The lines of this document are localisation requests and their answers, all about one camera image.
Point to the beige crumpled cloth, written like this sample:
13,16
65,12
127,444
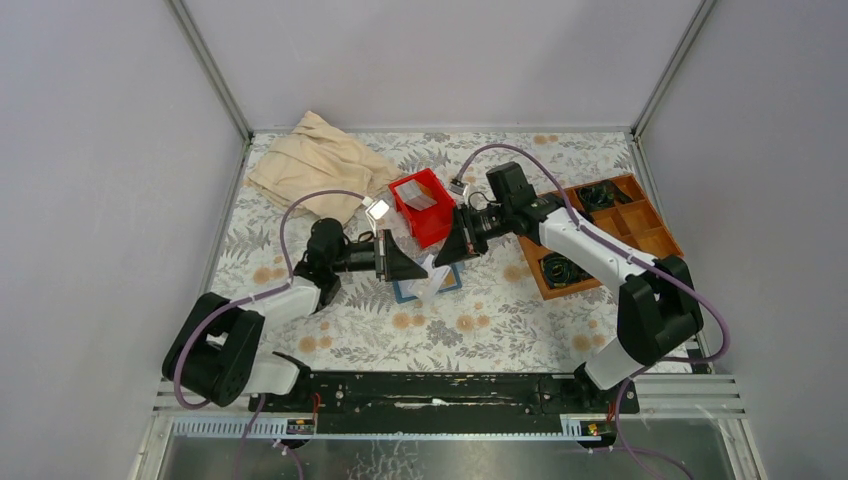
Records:
317,156

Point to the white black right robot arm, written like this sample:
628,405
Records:
657,307

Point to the floral patterned table mat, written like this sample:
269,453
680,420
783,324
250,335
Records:
497,320

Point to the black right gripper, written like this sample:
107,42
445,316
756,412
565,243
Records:
462,242

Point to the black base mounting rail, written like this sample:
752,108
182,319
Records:
365,403

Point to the blue card holder wallet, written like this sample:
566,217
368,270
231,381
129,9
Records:
443,279

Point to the stack of credit cards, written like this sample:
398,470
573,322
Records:
415,195

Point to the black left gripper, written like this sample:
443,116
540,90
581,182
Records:
397,265

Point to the wooden compartment tray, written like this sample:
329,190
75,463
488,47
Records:
618,206

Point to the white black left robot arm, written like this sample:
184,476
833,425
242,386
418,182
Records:
215,357

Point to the red plastic bin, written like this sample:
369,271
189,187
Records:
432,224

